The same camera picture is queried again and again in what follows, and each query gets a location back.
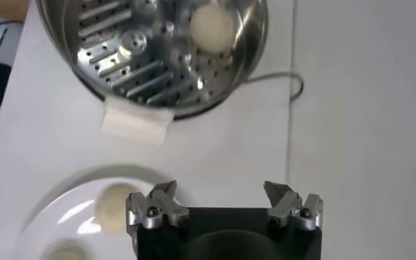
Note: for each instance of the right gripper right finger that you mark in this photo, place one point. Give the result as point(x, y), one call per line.
point(289, 208)

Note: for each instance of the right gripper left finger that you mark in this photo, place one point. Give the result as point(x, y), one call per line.
point(158, 208)

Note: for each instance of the white steamed baozi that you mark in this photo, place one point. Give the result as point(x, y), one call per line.
point(213, 28)
point(110, 208)
point(66, 253)

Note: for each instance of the stainless steel steamer basket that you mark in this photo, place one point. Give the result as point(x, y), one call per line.
point(140, 77)

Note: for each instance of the white electric cooker base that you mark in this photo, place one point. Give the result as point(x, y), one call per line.
point(133, 123)

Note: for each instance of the white round plate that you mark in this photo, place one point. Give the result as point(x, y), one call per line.
point(70, 219)

